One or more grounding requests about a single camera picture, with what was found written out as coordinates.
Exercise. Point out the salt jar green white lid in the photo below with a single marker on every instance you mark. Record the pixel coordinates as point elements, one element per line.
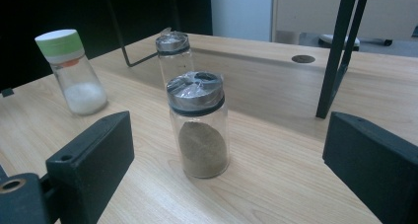
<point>83,97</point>

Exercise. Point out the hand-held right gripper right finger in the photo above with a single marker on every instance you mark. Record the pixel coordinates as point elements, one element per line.
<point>374,164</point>

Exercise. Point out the glass jar brown powder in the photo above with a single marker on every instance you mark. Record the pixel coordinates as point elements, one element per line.
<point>197,99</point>

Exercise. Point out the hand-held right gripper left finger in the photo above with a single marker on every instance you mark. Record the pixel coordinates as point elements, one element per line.
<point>95,151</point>

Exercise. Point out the glass jar yellow granules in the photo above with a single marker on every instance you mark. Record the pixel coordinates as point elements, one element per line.
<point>172,43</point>

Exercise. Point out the dark curtain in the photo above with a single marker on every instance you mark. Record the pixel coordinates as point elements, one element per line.
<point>49,7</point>

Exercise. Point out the grey round floor base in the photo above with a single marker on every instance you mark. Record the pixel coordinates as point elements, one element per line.
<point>332,40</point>

